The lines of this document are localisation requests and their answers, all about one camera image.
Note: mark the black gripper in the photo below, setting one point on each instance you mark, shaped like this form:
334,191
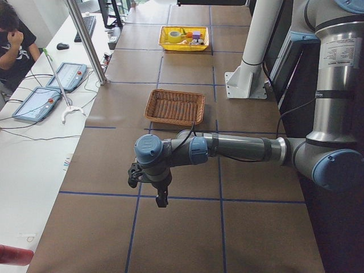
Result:
161,185

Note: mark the yellow tape roll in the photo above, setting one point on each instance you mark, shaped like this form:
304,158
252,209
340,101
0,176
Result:
174,37

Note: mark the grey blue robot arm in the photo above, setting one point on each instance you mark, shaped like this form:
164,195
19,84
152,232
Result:
325,155

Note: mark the brown wicker basket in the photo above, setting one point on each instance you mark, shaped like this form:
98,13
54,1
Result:
175,107

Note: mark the yellow plastic basket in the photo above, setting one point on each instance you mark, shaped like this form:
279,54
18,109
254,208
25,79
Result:
163,38

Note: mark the teach pendant far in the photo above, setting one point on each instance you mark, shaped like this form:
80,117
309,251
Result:
70,75

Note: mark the teach pendant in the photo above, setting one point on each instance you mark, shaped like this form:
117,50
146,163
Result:
70,75
38,104

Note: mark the teach pendant near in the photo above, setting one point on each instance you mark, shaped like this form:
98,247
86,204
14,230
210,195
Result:
38,104

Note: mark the red object at edge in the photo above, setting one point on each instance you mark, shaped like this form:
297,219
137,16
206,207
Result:
15,256

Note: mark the toy carrot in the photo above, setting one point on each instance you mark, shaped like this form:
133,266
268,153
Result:
187,34

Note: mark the purple foam cube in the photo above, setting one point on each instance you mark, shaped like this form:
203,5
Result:
196,35

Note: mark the black computer mouse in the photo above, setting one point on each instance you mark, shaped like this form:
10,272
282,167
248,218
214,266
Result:
62,46

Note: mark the black monitor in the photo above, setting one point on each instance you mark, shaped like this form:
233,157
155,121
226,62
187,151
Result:
114,12

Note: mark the black keyboard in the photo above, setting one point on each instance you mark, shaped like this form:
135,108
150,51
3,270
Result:
89,23

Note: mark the seated person black shirt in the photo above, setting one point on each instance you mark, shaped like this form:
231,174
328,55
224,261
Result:
19,51

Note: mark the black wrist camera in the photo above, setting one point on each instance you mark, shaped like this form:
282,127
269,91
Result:
136,175

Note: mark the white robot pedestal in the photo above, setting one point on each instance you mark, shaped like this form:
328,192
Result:
247,81

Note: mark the aluminium frame post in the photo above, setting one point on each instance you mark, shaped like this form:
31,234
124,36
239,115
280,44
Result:
86,40

